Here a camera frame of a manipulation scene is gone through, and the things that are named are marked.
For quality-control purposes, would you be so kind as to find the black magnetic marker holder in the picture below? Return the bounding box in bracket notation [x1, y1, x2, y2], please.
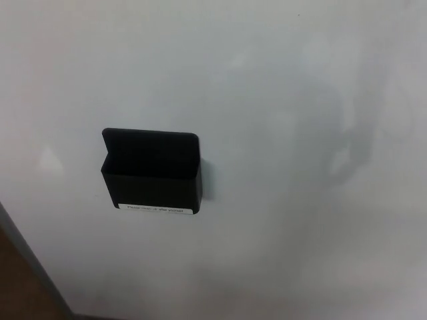
[99, 127, 201, 216]

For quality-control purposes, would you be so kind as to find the white whiteboard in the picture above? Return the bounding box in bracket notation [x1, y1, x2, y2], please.
[0, 0, 427, 320]

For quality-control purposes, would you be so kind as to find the grey whiteboard frame edge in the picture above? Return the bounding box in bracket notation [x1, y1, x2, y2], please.
[0, 201, 75, 320]

